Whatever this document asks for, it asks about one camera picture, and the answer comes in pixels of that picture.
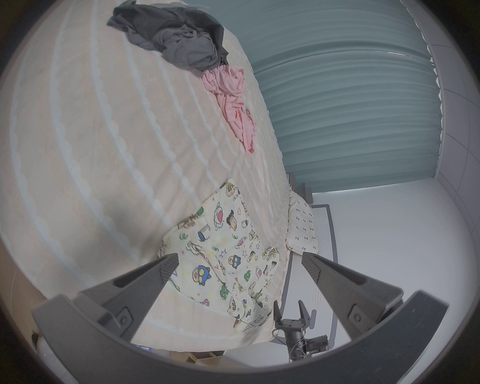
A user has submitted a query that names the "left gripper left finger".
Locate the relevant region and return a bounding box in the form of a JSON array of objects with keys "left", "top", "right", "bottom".
[{"left": 76, "top": 252, "right": 180, "bottom": 343}]

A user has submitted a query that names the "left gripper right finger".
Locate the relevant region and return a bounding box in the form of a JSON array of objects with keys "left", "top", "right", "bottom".
[{"left": 301, "top": 252, "right": 405, "bottom": 339}]

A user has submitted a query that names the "white printed pyjama top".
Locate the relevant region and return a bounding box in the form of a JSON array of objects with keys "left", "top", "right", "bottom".
[{"left": 161, "top": 179, "right": 290, "bottom": 333}]

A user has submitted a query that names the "bed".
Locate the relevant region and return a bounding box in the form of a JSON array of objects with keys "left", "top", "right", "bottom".
[{"left": 0, "top": 0, "right": 340, "bottom": 355}]

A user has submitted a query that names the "pile of clothes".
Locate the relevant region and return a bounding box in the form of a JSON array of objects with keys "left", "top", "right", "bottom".
[{"left": 107, "top": 0, "right": 230, "bottom": 78}]

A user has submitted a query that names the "white printed pillow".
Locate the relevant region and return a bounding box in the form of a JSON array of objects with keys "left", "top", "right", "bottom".
[{"left": 286, "top": 190, "right": 320, "bottom": 254}]

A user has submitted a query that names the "grey bedside table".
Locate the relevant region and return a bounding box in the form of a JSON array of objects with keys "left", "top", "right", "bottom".
[{"left": 289, "top": 173, "right": 313, "bottom": 205}]

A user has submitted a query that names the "blue-green curtain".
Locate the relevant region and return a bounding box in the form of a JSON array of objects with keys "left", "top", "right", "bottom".
[{"left": 187, "top": 0, "right": 442, "bottom": 194}]

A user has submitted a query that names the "pink garment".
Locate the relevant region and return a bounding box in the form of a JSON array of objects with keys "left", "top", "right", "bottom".
[{"left": 201, "top": 65, "right": 257, "bottom": 154}]

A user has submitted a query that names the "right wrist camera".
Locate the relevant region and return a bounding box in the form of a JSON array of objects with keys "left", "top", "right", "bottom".
[{"left": 307, "top": 335, "right": 333, "bottom": 352}]

